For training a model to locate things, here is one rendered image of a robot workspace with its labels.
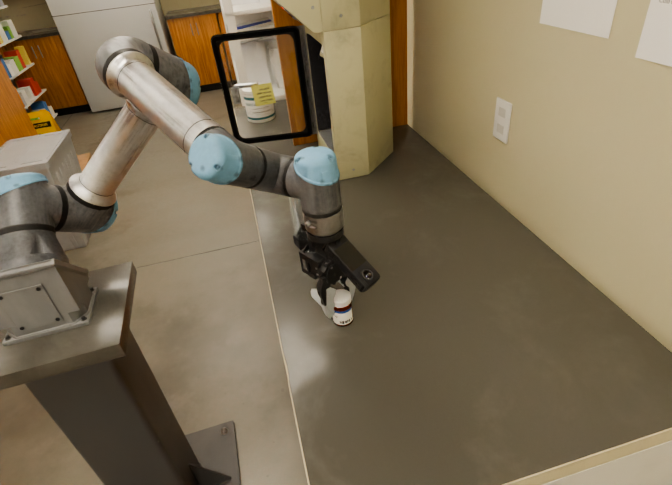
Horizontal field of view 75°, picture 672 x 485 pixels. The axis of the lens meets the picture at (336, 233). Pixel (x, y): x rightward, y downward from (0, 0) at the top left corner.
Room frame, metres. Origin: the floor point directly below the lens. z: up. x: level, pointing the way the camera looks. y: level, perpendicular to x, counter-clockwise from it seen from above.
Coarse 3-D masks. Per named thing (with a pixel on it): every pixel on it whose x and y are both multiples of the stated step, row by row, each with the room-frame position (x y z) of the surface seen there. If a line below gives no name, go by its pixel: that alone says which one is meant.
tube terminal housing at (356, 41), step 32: (320, 0) 1.34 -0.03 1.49; (352, 0) 1.35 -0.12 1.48; (384, 0) 1.49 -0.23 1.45; (320, 32) 1.38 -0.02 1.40; (352, 32) 1.35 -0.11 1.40; (384, 32) 1.48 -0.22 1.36; (352, 64) 1.35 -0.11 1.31; (384, 64) 1.48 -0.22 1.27; (352, 96) 1.35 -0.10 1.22; (384, 96) 1.47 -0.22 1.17; (352, 128) 1.35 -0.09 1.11; (384, 128) 1.46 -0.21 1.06; (352, 160) 1.35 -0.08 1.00
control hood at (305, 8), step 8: (280, 0) 1.32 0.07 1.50; (288, 0) 1.32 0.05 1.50; (296, 0) 1.33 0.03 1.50; (304, 0) 1.33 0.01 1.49; (312, 0) 1.33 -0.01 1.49; (288, 8) 1.32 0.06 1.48; (296, 8) 1.32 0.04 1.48; (304, 8) 1.33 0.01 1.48; (312, 8) 1.33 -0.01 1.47; (320, 8) 1.34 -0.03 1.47; (296, 16) 1.32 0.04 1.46; (304, 16) 1.33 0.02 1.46; (312, 16) 1.33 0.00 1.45; (320, 16) 1.34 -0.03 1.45; (304, 24) 1.33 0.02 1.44; (312, 24) 1.33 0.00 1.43; (320, 24) 1.34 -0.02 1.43
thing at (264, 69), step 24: (240, 48) 1.63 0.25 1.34; (264, 48) 1.64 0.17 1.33; (288, 48) 1.64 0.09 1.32; (240, 72) 1.63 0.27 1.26; (264, 72) 1.64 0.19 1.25; (288, 72) 1.64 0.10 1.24; (240, 96) 1.63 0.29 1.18; (264, 96) 1.64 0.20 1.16; (288, 96) 1.64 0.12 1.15; (240, 120) 1.63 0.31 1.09; (264, 120) 1.64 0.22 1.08; (288, 120) 1.64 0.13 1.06
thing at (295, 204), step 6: (288, 198) 0.99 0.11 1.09; (294, 198) 0.96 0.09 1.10; (294, 204) 0.96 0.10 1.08; (300, 204) 0.96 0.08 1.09; (294, 210) 0.97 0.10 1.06; (300, 210) 0.96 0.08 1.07; (294, 216) 0.97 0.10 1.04; (300, 216) 0.96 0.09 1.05; (294, 222) 0.97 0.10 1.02; (300, 222) 0.96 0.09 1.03; (294, 228) 0.98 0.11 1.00; (300, 228) 0.96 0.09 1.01; (300, 234) 0.96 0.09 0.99; (306, 234) 0.95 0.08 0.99; (300, 240) 0.96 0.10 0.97; (306, 240) 0.96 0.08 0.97
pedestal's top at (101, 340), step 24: (120, 264) 0.99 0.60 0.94; (120, 288) 0.89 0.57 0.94; (96, 312) 0.81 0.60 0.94; (120, 312) 0.80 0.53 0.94; (0, 336) 0.76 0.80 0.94; (48, 336) 0.74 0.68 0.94; (72, 336) 0.73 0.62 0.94; (96, 336) 0.72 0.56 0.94; (120, 336) 0.72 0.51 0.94; (0, 360) 0.69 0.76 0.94; (24, 360) 0.68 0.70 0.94; (48, 360) 0.67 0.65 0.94; (72, 360) 0.67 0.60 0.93; (96, 360) 0.68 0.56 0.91; (0, 384) 0.64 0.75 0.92
